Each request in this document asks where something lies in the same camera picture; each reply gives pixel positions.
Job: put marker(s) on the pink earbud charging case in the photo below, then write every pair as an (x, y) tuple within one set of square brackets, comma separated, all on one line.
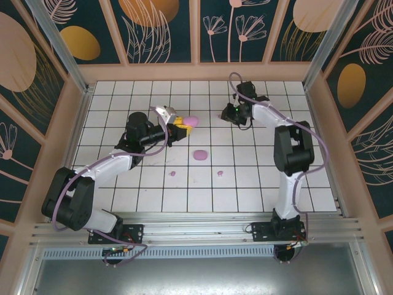
[(192, 120)]

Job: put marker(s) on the pink oval case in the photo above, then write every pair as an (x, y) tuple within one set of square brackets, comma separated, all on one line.
[(200, 154)]

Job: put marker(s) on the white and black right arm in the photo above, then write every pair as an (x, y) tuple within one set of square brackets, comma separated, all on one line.
[(288, 196)]

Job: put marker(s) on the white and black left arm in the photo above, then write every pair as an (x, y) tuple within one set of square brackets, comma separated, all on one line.
[(107, 164)]

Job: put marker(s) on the small pink earbud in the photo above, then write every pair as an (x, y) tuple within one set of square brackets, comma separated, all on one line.
[(172, 174), (220, 174)]

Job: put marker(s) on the small controller board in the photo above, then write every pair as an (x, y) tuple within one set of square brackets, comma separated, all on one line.
[(115, 250), (298, 244)]

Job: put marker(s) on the grey metal sheet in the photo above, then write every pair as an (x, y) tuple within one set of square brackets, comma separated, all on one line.
[(196, 276)]

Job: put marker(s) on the aluminium side rail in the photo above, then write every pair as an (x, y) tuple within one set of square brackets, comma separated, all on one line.
[(324, 153), (72, 153)]

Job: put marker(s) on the long aluminium base rail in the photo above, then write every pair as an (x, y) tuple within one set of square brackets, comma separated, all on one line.
[(196, 227)]

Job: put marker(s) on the aluminium frame post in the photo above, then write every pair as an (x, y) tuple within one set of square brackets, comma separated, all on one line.
[(331, 40), (58, 40)]

